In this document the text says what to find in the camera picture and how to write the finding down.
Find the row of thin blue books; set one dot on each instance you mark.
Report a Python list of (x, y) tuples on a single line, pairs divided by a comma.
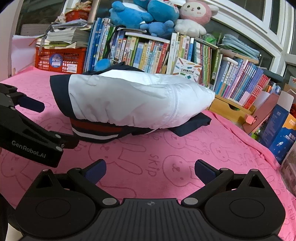
[(97, 44)]

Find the white window frame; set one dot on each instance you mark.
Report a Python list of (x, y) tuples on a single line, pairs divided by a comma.
[(252, 23)]

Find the pink white bunny plush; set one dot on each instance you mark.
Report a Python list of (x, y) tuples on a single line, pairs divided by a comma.
[(194, 14)]

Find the white colourful print box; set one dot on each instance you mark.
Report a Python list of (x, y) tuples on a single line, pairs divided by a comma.
[(187, 70)]

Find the red plastic basket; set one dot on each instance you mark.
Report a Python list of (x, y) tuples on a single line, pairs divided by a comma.
[(76, 15)]

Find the white cardboard sheet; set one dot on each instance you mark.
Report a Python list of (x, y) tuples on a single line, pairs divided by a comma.
[(23, 53)]

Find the pink bunny print towel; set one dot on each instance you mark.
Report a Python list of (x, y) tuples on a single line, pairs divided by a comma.
[(161, 150)]

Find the beige cardboard tube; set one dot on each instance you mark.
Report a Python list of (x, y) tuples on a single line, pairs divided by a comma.
[(92, 11)]

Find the pink cardboard box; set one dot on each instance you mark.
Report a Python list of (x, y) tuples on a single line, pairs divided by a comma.
[(263, 111)]

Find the dark blue open carton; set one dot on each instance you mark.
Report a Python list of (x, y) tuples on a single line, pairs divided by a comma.
[(270, 125)]

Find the green toy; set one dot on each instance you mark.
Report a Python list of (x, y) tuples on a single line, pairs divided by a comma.
[(210, 39)]

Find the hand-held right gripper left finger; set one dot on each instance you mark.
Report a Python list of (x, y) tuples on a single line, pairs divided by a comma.
[(97, 170)]

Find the row of pastel spine books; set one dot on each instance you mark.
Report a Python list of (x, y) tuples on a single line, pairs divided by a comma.
[(245, 81)]

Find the stack of paper workbooks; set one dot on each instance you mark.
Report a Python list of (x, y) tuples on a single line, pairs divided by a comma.
[(67, 37)]

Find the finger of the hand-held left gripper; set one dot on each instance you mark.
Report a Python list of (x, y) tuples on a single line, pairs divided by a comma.
[(69, 141), (32, 104)]

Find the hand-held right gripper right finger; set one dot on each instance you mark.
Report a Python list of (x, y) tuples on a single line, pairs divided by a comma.
[(203, 171)]

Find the blue plush ball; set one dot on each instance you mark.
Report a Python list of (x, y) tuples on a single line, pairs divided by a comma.
[(103, 64)]

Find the grey gridded board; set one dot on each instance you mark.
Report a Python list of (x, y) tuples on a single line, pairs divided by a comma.
[(32, 29)]

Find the blue rocket print carton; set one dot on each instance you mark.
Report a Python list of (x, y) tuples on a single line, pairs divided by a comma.
[(284, 141)]

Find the blue whale plush toy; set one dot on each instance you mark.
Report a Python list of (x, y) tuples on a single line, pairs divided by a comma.
[(129, 16)]

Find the red plastic crate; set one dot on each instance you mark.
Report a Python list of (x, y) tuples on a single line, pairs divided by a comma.
[(67, 58)]

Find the row of slim upright books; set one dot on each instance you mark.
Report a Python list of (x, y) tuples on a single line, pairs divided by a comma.
[(205, 64)]

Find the navy and white jacket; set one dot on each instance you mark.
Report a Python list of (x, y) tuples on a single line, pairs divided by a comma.
[(138, 99)]

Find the stack of pale blue booklets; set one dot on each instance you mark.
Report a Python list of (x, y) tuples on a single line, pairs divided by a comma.
[(240, 46)]

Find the wooden drawer organizer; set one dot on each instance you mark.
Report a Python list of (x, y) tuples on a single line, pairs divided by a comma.
[(224, 106)]

